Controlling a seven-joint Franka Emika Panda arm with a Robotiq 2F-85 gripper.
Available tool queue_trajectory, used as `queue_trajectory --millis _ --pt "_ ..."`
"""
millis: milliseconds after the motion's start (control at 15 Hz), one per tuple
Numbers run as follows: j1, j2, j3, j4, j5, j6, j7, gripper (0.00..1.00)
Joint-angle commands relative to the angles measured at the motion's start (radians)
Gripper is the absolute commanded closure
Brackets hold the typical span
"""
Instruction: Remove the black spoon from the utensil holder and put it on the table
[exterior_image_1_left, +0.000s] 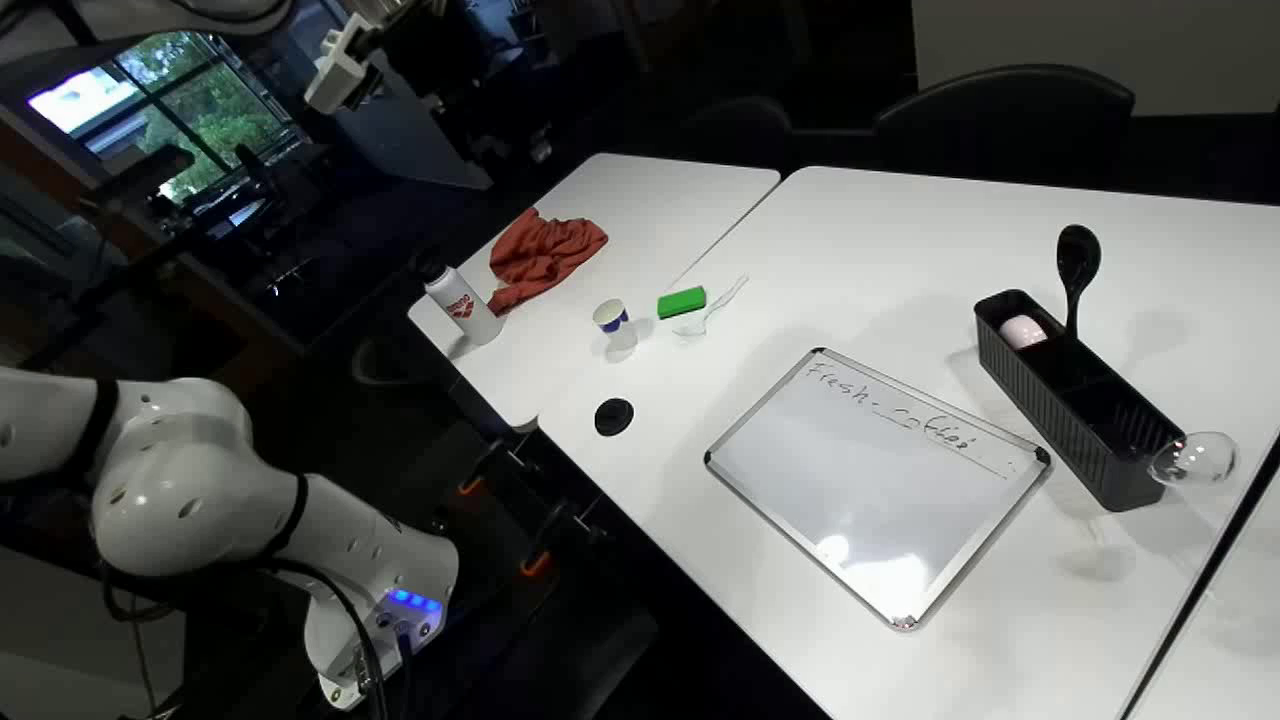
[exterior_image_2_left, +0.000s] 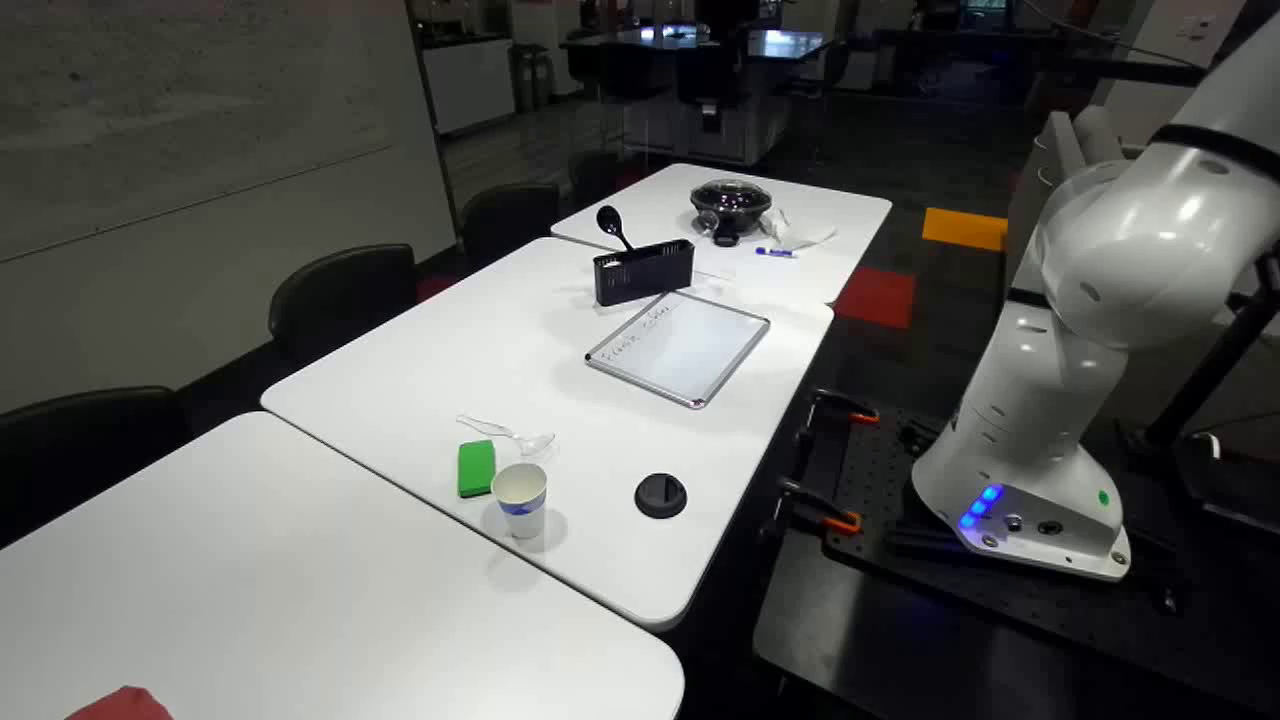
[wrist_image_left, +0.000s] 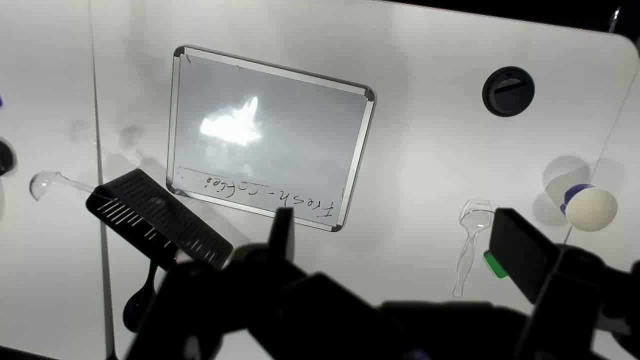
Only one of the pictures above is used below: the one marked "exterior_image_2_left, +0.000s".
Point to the black spoon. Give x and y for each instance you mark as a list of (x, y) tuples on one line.
[(609, 220)]

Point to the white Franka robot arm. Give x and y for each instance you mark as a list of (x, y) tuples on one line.
[(1066, 400)]

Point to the black utensil holder box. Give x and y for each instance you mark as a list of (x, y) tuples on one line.
[(643, 275)]

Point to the clear plastic spoon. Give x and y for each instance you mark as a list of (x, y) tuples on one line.
[(504, 430)]

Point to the white rectangular tray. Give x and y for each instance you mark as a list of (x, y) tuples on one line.
[(678, 344)]

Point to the black round disc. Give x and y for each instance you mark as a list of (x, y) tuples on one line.
[(660, 494)]

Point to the small black round object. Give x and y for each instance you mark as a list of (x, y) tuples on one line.
[(727, 236)]

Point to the blue marker pen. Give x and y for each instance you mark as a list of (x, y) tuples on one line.
[(773, 248)]

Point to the black bowl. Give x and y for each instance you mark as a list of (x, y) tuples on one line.
[(730, 201)]

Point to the white paper cup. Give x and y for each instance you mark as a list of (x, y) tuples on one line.
[(522, 504)]

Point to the green rectangular block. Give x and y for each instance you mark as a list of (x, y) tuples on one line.
[(473, 469)]

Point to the black office chair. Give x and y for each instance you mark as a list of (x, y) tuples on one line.
[(504, 216), (80, 446), (341, 294)]

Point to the orange black clamp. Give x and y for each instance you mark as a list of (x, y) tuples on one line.
[(825, 516), (842, 414)]

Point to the dark background table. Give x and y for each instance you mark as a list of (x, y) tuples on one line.
[(704, 55)]

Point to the white cabinet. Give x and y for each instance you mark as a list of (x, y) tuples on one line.
[(466, 82)]

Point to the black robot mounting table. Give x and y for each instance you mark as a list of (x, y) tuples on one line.
[(1000, 642)]

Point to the black metal stand pole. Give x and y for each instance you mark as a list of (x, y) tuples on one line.
[(1215, 360)]

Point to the red cloth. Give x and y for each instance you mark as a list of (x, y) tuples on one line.
[(121, 705)]

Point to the wall whiteboard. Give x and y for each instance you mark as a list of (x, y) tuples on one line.
[(162, 121)]

